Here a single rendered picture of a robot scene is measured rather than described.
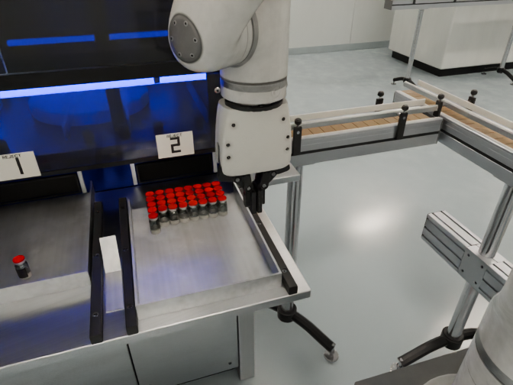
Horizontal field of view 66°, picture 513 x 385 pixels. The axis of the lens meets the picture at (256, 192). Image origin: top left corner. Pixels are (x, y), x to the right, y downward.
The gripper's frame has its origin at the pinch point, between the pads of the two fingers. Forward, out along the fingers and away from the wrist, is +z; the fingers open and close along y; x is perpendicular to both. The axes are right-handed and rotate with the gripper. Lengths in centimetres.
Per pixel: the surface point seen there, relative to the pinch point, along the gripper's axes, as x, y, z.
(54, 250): -25.6, 35.5, 22.2
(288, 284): -0.1, -6.7, 20.3
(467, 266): -26, -85, 62
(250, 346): -39, -11, 91
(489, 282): -17, -85, 60
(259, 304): 0.7, -0.9, 22.7
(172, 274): -11.1, 13.1, 22.2
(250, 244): -15.1, -3.9, 22.2
